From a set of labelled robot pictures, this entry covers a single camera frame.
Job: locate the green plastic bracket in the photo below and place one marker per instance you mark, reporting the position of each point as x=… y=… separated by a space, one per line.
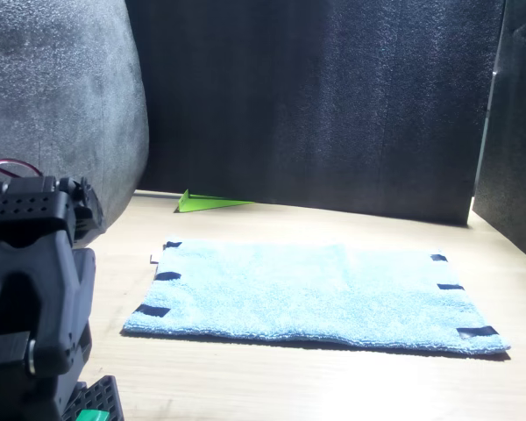
x=197 y=204

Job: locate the light blue towel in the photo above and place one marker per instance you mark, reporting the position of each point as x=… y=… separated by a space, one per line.
x=298 y=294

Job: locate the curved grey foam sheet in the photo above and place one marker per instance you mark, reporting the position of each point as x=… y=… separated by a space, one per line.
x=57 y=87

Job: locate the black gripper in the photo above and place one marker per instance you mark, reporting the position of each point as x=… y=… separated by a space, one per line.
x=85 y=210

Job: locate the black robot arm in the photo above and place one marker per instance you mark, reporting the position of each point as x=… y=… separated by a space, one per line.
x=26 y=285

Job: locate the dark foam panel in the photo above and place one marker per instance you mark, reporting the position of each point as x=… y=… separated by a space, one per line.
x=315 y=101
x=515 y=153

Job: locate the black arm base block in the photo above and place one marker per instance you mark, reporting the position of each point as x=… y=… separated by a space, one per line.
x=98 y=397

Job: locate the green clamp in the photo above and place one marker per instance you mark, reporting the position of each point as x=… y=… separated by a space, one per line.
x=92 y=415

